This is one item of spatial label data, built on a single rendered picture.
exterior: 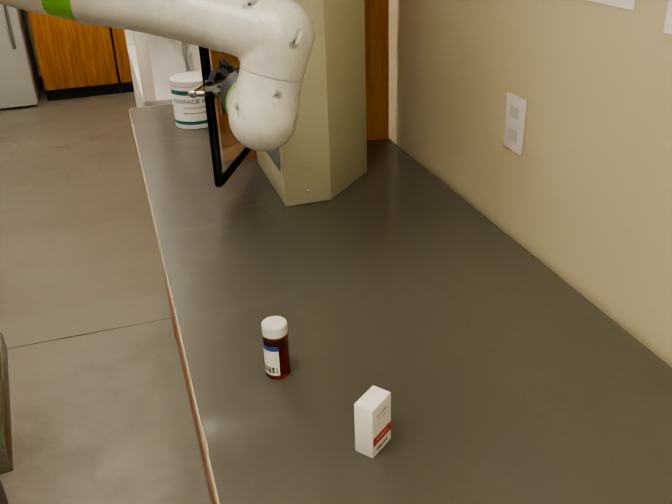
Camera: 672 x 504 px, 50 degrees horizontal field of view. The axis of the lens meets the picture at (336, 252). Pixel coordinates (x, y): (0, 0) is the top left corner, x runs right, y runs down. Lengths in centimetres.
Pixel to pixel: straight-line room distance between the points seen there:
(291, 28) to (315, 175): 62
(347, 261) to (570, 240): 43
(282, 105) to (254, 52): 9
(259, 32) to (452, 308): 56
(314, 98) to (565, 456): 95
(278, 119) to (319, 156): 54
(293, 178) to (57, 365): 158
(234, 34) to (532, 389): 68
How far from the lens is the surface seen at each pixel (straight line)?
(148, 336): 303
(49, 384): 290
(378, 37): 205
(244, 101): 114
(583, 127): 135
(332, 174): 170
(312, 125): 164
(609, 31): 128
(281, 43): 111
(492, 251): 149
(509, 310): 129
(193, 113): 229
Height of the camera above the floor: 162
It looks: 27 degrees down
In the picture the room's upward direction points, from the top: 2 degrees counter-clockwise
